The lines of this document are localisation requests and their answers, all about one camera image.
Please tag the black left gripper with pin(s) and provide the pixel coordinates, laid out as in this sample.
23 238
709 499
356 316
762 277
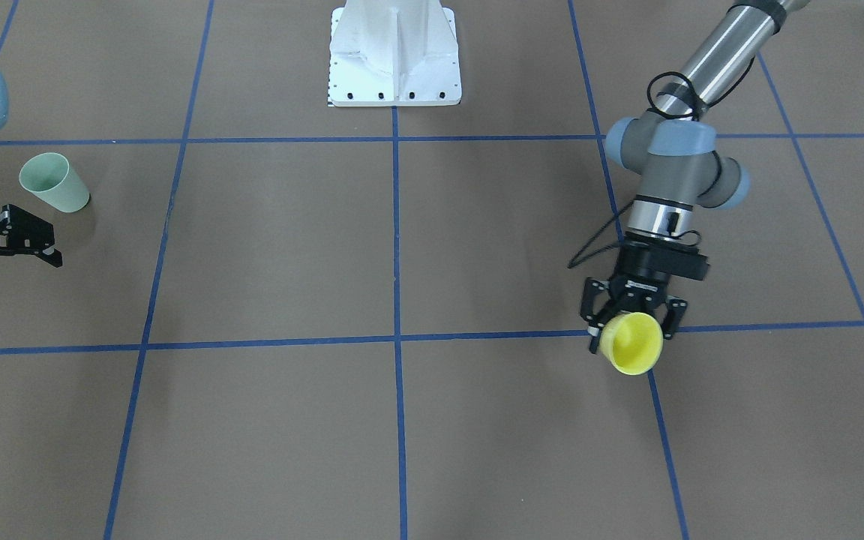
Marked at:
648 264

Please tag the yellow plastic cup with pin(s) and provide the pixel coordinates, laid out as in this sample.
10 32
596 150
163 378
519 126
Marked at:
632 342

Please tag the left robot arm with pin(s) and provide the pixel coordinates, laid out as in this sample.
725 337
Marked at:
673 152

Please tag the green plastic cup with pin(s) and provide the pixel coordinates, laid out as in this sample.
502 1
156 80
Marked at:
51 178

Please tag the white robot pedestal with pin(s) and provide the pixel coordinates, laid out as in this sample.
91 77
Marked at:
394 54

